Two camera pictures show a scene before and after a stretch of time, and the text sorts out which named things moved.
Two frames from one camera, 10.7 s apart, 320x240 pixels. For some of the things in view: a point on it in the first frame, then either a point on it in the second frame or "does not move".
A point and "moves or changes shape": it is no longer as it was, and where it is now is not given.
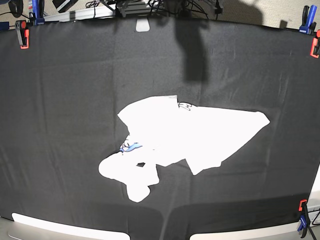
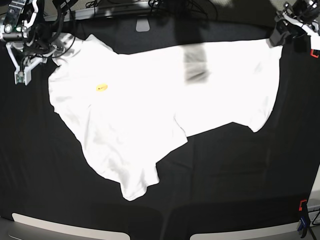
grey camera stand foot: x=142 y=25 does not move
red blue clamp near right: x=305 y=219 does not move
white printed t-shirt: x=162 y=132 moves or changes shape
